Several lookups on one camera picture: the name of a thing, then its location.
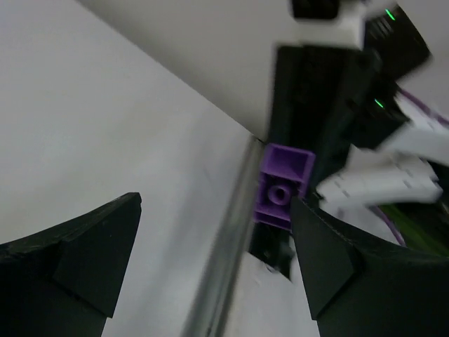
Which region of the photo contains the aluminium rail frame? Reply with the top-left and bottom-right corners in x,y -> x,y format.
181,136 -> 264,336

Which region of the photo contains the purple patterned wedge lego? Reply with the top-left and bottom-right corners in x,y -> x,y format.
254,143 -> 315,231

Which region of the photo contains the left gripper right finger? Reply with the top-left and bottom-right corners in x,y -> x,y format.
290,198 -> 448,337

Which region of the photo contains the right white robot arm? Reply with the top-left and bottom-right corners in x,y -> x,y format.
288,1 -> 448,211

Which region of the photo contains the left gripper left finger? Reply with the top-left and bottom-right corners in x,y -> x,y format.
1,192 -> 142,336

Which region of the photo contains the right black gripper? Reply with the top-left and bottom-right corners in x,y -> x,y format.
347,4 -> 431,150

